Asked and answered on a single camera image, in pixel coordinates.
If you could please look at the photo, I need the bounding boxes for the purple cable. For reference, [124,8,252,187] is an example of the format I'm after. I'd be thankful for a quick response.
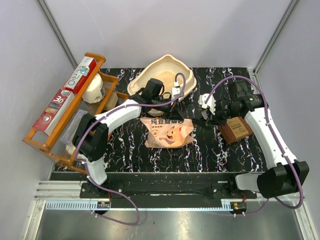
[204,75,305,217]
[74,72,186,225]

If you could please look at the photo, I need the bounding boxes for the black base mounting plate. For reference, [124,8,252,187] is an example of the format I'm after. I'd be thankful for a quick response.
[79,172,258,201]

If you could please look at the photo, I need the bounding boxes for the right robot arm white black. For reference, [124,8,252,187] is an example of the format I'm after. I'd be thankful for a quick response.
[194,75,310,199]

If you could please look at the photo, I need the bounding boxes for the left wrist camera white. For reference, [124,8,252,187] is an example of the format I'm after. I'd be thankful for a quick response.
[171,80,184,100]

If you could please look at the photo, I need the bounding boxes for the orange wooden shelf rack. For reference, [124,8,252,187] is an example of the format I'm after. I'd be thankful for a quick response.
[22,52,129,174]

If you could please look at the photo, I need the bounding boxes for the red 3D toothpaste box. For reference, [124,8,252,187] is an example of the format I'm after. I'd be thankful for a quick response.
[32,88,75,136]

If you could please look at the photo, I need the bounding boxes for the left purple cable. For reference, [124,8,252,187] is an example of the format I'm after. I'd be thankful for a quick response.
[74,72,186,225]

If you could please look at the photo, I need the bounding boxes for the clear plastic box in rack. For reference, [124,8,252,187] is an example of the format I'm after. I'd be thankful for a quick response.
[60,109,88,145]

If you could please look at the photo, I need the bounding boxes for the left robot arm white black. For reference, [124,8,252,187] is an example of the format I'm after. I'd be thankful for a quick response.
[72,73,186,198]

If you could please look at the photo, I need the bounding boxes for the cream plastic litter box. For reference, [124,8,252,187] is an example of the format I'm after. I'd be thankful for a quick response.
[127,54,197,101]

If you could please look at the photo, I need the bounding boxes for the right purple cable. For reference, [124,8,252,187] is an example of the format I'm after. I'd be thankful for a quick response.
[204,75,305,217]

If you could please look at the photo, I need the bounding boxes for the pink cat litter bag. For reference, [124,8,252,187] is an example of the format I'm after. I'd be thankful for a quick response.
[140,117,195,149]

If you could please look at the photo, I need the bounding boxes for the red white RiO toothpaste box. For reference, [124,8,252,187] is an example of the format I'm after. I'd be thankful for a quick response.
[63,56,97,94]

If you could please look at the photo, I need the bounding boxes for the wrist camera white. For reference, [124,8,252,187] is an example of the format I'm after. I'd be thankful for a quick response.
[171,80,184,100]
[198,93,216,115]

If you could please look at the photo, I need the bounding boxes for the tan sponge block in rack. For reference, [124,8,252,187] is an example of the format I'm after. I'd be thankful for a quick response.
[103,92,119,111]

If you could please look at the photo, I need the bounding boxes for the white plastic bottle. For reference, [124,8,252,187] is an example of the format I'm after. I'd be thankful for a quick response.
[82,73,105,104]

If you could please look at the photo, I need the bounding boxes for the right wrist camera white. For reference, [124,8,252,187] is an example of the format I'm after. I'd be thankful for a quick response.
[198,93,216,115]

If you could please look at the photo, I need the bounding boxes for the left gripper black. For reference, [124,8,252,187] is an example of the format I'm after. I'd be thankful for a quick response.
[152,95,185,122]

